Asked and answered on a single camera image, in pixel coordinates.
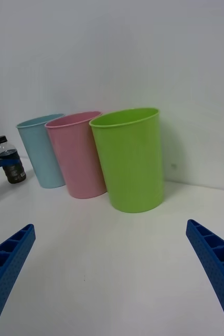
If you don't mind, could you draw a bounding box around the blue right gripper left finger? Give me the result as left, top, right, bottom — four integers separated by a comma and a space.
0, 223, 36, 336

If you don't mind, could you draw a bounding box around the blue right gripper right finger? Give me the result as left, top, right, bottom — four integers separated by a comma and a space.
186, 219, 224, 336

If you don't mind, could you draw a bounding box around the dark drink plastic bottle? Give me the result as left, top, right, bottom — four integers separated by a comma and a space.
0, 135, 27, 184

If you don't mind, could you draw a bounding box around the pale blue plastic bin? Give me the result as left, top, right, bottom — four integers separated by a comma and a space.
16, 113, 67, 189

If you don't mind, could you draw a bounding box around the pink plastic bin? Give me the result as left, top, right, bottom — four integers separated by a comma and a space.
44, 111, 109, 199

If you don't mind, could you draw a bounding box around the green plastic bin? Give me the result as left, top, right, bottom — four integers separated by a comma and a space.
89, 107, 166, 214

